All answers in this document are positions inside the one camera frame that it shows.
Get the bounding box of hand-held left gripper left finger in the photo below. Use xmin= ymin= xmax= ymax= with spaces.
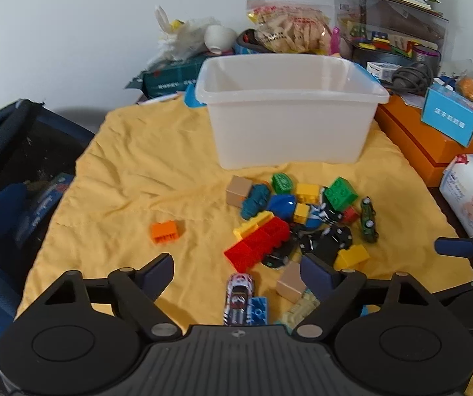
xmin=42 ymin=252 xmax=183 ymax=342

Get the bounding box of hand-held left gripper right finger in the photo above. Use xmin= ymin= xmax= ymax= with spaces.
xmin=292 ymin=253 xmax=441 ymax=342

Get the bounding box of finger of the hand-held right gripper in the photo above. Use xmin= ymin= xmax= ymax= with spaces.
xmin=433 ymin=227 xmax=473 ymax=262

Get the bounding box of large red toy brick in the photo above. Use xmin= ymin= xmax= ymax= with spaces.
xmin=224 ymin=216 xmax=290 ymax=273

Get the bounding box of black white toy car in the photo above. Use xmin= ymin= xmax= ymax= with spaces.
xmin=320 ymin=187 xmax=344 ymax=225

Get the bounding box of blue toy block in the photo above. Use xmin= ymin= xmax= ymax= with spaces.
xmin=267 ymin=194 xmax=297 ymax=221

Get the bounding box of green toy brick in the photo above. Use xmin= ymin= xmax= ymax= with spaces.
xmin=324 ymin=177 xmax=358 ymax=211

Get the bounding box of white plastic bin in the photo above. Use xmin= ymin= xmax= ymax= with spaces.
xmin=195 ymin=53 xmax=390 ymax=170

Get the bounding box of tan cube block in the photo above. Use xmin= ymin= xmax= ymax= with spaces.
xmin=277 ymin=261 xmax=307 ymax=303
xmin=225 ymin=175 xmax=253 ymax=208

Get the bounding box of cream toy piece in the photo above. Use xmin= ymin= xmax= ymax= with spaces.
xmin=275 ymin=291 xmax=320 ymax=331

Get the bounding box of orange toy brick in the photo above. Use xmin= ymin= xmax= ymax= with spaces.
xmin=151 ymin=219 xmax=185 ymax=245

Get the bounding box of blue white-spotted toy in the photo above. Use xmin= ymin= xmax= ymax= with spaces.
xmin=304 ymin=205 xmax=323 ymax=228

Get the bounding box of blue toy brick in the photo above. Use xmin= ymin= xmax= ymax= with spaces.
xmin=247 ymin=297 xmax=269 ymax=326

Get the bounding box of green toy car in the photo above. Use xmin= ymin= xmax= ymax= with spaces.
xmin=360 ymin=197 xmax=379 ymax=243

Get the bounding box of white red toy race car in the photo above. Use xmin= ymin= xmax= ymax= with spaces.
xmin=222 ymin=273 xmax=254 ymax=326

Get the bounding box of long yellow toy brick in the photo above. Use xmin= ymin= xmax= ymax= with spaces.
xmin=233 ymin=211 xmax=275 ymax=240

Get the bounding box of yellow cloth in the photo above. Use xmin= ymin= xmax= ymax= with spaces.
xmin=14 ymin=99 xmax=473 ymax=335

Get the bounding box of teal toy car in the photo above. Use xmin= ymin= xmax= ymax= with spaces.
xmin=240 ymin=183 xmax=271 ymax=220

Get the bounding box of green printed curved brick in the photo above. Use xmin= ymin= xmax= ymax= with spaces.
xmin=271 ymin=172 xmax=295 ymax=194

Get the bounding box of orange box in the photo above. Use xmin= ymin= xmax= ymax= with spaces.
xmin=374 ymin=95 xmax=473 ymax=186

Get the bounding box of blue card box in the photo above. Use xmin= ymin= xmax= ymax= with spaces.
xmin=421 ymin=84 xmax=473 ymax=147

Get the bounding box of dark blue fabric suitcase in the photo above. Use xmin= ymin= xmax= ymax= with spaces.
xmin=0 ymin=99 xmax=97 ymax=339

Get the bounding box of white paper packet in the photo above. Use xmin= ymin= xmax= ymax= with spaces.
xmin=143 ymin=93 xmax=179 ymax=104

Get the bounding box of small white box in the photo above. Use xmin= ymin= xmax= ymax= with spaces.
xmin=366 ymin=62 xmax=400 ymax=81

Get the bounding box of purple lid can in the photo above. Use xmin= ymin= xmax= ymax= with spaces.
xmin=412 ymin=45 xmax=441 ymax=75

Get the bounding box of dark green packet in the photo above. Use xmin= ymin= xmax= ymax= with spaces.
xmin=125 ymin=55 xmax=208 ymax=100

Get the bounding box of clear box of toy bricks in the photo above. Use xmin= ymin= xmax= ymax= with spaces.
xmin=333 ymin=0 xmax=449 ymax=75

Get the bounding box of white plastic bag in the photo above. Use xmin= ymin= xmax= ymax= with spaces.
xmin=150 ymin=6 xmax=220 ymax=67

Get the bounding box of blue black helmet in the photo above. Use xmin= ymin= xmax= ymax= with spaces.
xmin=234 ymin=29 xmax=270 ymax=55

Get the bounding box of clear snack bag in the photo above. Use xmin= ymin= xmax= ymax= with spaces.
xmin=247 ymin=0 xmax=332 ymax=54

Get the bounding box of grey coiled cable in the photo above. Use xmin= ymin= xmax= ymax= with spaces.
xmin=391 ymin=62 xmax=435 ymax=95

